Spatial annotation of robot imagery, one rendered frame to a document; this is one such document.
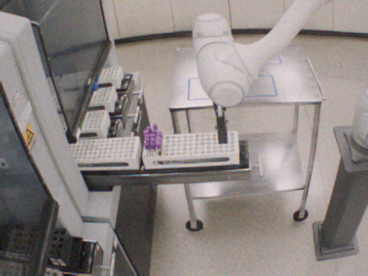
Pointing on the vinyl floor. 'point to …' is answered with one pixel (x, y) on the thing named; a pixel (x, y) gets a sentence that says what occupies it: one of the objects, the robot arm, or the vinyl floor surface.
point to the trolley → (279, 93)
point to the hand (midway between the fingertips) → (222, 134)
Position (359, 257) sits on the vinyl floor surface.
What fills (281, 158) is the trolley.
